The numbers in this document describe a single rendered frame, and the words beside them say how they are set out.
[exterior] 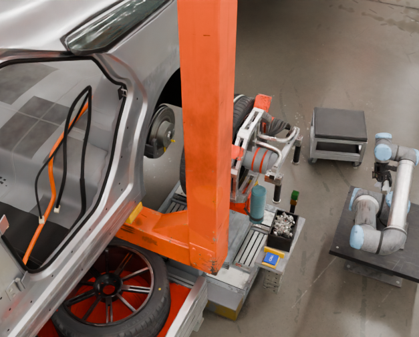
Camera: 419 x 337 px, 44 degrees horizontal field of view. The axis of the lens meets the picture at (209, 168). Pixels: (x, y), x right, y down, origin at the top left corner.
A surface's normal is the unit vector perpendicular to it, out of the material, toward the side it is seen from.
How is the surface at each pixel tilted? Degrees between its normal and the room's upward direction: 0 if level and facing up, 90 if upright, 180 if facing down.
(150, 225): 0
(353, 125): 0
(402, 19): 0
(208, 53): 90
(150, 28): 78
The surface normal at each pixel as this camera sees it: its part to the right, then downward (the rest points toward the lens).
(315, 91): 0.00, -0.71
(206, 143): -0.42, 0.64
